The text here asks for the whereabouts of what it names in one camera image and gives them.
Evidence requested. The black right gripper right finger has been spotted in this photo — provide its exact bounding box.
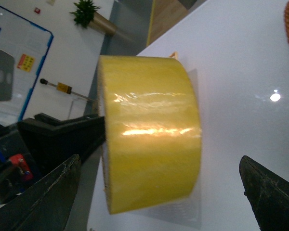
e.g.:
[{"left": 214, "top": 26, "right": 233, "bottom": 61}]
[{"left": 239, "top": 155, "right": 289, "bottom": 231}]

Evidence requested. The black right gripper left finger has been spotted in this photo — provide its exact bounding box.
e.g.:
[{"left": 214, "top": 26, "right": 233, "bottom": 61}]
[{"left": 0, "top": 154, "right": 81, "bottom": 231}]

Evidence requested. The yellow clear tape roll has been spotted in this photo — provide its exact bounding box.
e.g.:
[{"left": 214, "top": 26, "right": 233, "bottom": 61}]
[{"left": 97, "top": 55, "right": 202, "bottom": 214}]

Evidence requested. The yellow woven basket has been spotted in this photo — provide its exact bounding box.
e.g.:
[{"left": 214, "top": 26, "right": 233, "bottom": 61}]
[{"left": 169, "top": 51, "right": 178, "bottom": 60}]

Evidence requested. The yellow warning sign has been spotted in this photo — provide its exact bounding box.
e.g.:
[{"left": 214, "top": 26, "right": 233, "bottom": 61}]
[{"left": 16, "top": 53, "right": 35, "bottom": 72}]

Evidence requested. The green plant in gold pot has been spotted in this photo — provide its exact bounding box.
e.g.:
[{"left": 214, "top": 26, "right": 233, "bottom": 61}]
[{"left": 69, "top": 0, "right": 117, "bottom": 37}]

